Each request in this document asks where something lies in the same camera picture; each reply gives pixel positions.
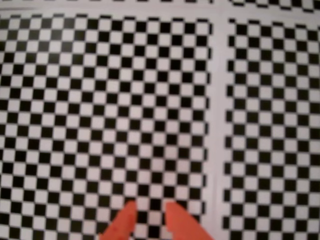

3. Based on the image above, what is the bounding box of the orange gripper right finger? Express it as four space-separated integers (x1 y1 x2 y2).
164 202 216 240

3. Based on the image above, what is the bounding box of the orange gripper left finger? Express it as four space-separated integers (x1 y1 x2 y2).
98 200 138 240

